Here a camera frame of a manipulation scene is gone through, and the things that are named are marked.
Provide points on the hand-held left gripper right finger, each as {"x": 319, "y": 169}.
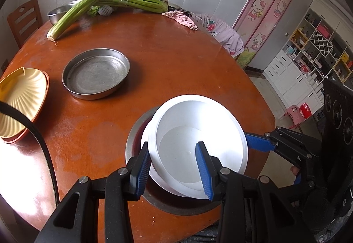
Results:
{"x": 204, "y": 168}

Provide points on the yellow shell-shaped dish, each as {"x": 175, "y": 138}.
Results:
{"x": 47, "y": 84}

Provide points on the red small stool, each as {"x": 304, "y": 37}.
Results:
{"x": 306, "y": 110}

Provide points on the white bowl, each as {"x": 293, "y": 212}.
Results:
{"x": 198, "y": 121}

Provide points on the wooden slat-back chair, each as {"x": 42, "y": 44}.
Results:
{"x": 24, "y": 15}

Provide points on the yellow shell-shaped plate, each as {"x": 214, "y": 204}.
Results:
{"x": 24, "y": 88}

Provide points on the white foam fruit net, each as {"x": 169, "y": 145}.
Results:
{"x": 105, "y": 10}

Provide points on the pink cloth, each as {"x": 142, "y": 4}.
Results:
{"x": 182, "y": 19}

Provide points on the green leafy vegetable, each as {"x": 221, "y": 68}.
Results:
{"x": 93, "y": 11}

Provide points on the pink small stool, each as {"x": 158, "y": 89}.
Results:
{"x": 293, "y": 114}

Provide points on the purple printed garment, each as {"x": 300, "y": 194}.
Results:
{"x": 220, "y": 33}

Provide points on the pink cartoon-print wardrobe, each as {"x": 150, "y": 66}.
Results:
{"x": 264, "y": 11}

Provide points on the round metal pan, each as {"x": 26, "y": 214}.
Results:
{"x": 95, "y": 74}

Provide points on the white shelf cabinet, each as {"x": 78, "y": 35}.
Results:
{"x": 289, "y": 74}

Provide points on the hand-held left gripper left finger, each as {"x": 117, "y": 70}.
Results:
{"x": 140, "y": 168}

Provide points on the thick celery bunch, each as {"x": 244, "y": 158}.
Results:
{"x": 71, "y": 13}

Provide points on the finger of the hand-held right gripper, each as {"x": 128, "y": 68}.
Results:
{"x": 297, "y": 180}
{"x": 259, "y": 142}

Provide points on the steel bowl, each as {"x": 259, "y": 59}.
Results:
{"x": 165, "y": 204}

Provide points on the thin celery bunch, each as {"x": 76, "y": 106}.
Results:
{"x": 143, "y": 4}

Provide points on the steel basin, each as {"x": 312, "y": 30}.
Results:
{"x": 56, "y": 15}

